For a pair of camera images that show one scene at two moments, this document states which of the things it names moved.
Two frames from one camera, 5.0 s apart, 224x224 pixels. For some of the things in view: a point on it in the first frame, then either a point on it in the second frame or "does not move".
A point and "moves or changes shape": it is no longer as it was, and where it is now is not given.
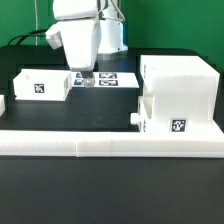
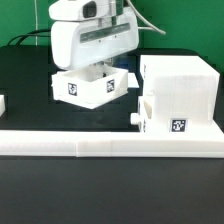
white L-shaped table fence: (110, 143) does not move
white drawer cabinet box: (184, 92) does not move
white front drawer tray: (145, 104) moves or changes shape
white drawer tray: (42, 84) to (91, 86)
